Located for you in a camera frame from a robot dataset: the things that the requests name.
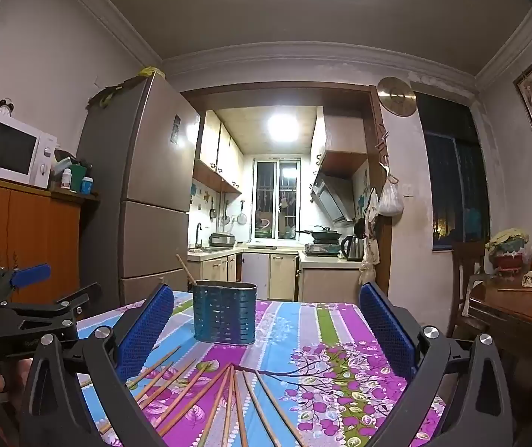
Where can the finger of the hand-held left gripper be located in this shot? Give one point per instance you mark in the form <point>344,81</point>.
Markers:
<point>51,312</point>
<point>30,274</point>

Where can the orange wooden cabinet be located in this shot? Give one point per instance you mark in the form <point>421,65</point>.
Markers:
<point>37,242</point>

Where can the brown refrigerator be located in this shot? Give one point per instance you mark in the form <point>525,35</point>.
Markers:
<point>154,172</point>

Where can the steel electric kettle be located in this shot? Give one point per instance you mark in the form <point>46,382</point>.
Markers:
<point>353,247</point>

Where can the white light switch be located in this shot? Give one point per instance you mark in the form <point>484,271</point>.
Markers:
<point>406,190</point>

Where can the beige cabinet above range hood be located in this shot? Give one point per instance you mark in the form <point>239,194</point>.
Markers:
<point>340,135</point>

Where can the refrigerator door sticker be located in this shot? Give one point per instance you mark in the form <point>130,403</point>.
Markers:
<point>175,129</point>

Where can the dark wooden chair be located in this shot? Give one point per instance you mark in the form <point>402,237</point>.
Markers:
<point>466,260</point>

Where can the beige kitchen base cabinets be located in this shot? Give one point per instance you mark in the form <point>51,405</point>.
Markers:
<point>284,272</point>

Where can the bunch of wooden chopsticks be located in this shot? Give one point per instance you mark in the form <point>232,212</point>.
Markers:
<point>239,407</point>

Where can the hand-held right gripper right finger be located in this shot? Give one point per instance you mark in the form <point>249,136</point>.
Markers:
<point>387,330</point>

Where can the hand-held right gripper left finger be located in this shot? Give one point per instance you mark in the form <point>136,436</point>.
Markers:
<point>147,330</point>

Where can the kitchen faucet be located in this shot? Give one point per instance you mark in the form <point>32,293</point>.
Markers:
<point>198,233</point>

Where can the black wok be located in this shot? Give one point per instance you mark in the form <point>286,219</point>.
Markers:
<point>324,233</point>

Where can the dark living room window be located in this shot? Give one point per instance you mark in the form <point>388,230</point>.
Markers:
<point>452,172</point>

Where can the gas stove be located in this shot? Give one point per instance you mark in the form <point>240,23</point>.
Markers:
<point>321,247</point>

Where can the dark wooden dining table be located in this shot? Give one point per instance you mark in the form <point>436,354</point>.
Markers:
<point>517,307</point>

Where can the round golden wall clock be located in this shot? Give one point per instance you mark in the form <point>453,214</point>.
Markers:
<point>396,95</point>

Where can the perforated metal utensil holder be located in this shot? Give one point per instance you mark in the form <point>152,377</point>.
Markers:
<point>224,312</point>

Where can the white microwave oven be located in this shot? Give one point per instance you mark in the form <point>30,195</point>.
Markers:
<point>9,149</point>

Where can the white hanging plastic bag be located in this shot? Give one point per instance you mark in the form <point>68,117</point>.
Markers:
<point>390,202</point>

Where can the steel range hood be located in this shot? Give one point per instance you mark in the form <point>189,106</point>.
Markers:
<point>333,195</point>

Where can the brown bamboo chopstick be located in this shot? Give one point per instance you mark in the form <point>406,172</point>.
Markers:
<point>184,268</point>

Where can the green container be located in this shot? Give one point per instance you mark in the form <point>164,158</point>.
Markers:
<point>77,178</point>

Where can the barred kitchen window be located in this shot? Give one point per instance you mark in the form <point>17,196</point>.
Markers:
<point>266,195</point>

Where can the yellow bag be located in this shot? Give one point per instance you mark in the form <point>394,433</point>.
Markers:
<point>151,72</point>

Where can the small alarm clock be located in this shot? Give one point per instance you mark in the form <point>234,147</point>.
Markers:
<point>5,107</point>

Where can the small white bottle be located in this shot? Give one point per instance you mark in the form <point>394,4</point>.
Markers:
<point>66,179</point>

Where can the cloth pile in red basin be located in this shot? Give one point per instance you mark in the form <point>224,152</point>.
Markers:
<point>508,249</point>

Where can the dark green cloth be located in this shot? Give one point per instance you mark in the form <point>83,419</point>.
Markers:
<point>112,93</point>

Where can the kitchen ceiling light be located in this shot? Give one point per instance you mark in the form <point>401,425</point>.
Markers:
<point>282,126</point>

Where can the floral striped tablecloth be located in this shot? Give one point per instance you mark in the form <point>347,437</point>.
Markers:
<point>293,326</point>

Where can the hanging cloth bags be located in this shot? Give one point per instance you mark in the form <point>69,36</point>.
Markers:
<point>370,242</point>

